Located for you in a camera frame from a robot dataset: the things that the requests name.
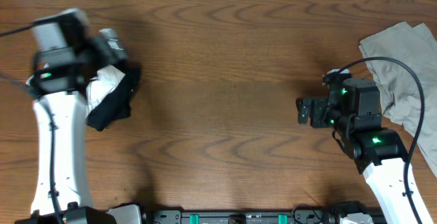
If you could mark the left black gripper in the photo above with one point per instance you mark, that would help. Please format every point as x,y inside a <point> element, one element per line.
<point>103,59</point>

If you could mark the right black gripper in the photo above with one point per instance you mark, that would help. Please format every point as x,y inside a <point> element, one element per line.
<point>318,106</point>

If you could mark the white t-shirt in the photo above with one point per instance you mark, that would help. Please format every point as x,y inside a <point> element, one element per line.
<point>64,92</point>

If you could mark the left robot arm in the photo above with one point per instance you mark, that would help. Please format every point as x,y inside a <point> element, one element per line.
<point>62,194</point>

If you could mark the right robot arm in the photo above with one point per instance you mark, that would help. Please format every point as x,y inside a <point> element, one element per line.
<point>352,110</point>

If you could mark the black red folded garment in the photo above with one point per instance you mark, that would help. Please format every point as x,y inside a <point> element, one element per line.
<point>116,97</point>

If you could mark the grey garment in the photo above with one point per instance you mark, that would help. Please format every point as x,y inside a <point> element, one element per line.
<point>399,97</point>

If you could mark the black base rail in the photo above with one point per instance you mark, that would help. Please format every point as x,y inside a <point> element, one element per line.
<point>344,212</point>

